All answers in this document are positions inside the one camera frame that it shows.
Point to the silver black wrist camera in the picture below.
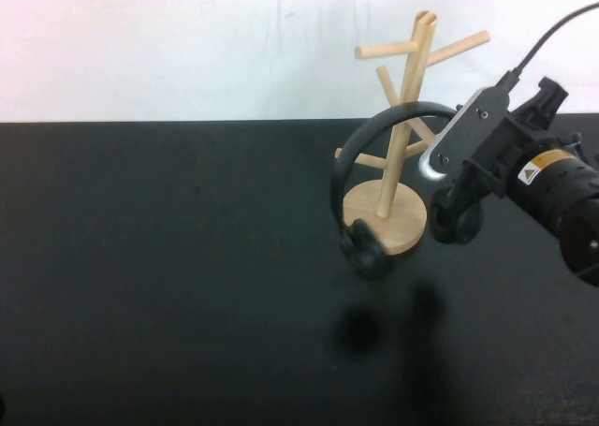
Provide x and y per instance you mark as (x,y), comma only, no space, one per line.
(461,136)

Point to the wooden tree-shaped headphone stand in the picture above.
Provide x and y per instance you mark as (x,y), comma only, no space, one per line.
(398,224)

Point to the black over-ear headphones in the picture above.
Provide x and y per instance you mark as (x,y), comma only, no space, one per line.
(338,173)

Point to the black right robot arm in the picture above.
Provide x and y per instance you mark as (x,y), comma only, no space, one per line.
(561,196)

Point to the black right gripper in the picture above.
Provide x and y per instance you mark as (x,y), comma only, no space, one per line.
(491,164)

